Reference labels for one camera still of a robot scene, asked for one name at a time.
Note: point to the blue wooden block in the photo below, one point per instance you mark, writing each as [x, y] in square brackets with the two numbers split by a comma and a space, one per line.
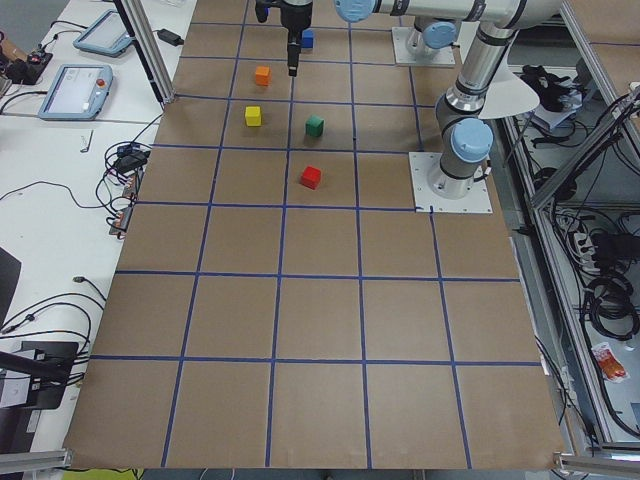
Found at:
[307, 39]

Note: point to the brown paper table mat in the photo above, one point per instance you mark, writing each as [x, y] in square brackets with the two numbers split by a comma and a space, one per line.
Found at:
[254, 322]

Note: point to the red snack packet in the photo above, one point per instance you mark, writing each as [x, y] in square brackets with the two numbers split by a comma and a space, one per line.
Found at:
[609, 365]

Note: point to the red wooden block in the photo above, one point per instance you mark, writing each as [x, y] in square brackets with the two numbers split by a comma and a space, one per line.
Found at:
[311, 177]

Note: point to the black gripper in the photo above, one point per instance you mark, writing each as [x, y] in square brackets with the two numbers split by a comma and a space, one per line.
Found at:
[291, 16]

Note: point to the orange wooden block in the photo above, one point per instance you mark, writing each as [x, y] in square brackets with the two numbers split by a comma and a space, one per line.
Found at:
[262, 76]

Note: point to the far teach pendant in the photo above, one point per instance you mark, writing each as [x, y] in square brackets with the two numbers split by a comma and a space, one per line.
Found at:
[106, 36]

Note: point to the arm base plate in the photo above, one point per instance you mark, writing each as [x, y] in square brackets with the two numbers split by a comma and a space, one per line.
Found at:
[442, 59]
[435, 192]

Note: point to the yellow wooden block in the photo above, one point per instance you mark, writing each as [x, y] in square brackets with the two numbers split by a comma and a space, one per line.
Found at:
[253, 116]

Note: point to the hex key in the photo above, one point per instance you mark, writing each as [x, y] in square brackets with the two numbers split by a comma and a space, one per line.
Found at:
[86, 141]

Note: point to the teach pendant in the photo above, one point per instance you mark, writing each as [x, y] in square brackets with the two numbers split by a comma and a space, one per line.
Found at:
[106, 36]
[77, 93]

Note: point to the green wooden block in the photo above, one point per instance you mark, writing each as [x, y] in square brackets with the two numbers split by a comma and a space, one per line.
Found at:
[314, 126]

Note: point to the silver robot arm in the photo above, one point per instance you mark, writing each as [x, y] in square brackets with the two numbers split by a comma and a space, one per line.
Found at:
[467, 139]
[430, 32]

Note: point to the black power adapter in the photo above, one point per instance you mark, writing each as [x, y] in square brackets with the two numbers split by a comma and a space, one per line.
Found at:
[170, 37]

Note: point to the near teach pendant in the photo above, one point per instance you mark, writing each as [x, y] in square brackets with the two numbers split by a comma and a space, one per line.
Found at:
[77, 93]

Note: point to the aluminium frame post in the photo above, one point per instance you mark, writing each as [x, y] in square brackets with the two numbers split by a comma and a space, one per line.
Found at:
[137, 25]

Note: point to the white power strip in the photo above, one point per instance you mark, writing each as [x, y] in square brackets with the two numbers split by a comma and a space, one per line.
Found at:
[583, 251]

